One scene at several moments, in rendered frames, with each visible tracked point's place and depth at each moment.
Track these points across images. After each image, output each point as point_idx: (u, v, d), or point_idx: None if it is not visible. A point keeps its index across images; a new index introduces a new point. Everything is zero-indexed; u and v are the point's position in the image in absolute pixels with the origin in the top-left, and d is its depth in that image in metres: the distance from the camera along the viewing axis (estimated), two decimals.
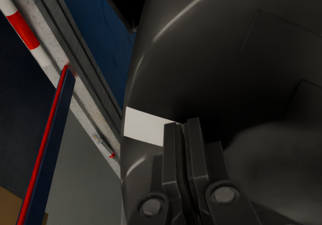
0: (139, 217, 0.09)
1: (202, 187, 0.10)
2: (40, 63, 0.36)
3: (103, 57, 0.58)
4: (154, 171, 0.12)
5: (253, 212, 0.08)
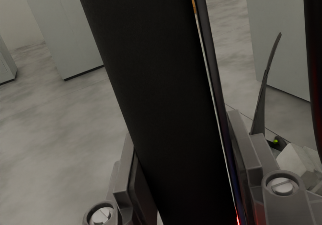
0: None
1: (255, 178, 0.09)
2: None
3: None
4: (113, 179, 0.12)
5: (308, 209, 0.08)
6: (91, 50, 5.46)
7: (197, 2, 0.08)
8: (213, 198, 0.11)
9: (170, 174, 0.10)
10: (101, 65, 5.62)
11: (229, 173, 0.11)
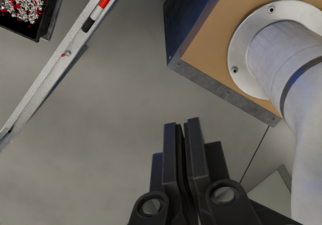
0: (139, 217, 0.09)
1: (202, 187, 0.10)
2: None
3: None
4: (154, 171, 0.12)
5: (253, 212, 0.08)
6: None
7: None
8: None
9: None
10: None
11: None
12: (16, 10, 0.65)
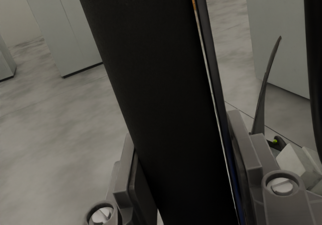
0: None
1: (255, 178, 0.09)
2: None
3: None
4: (113, 179, 0.12)
5: (308, 209, 0.08)
6: (90, 47, 5.45)
7: (197, 2, 0.08)
8: (213, 198, 0.11)
9: (170, 174, 0.10)
10: (100, 62, 5.62)
11: (229, 173, 0.11)
12: None
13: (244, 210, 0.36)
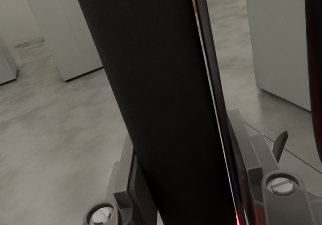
0: None
1: (255, 178, 0.09)
2: None
3: None
4: (113, 179, 0.12)
5: (308, 209, 0.08)
6: (92, 52, 5.50)
7: (198, 2, 0.08)
8: (213, 199, 0.11)
9: (170, 176, 0.10)
10: (102, 65, 5.68)
11: (229, 174, 0.11)
12: None
13: None
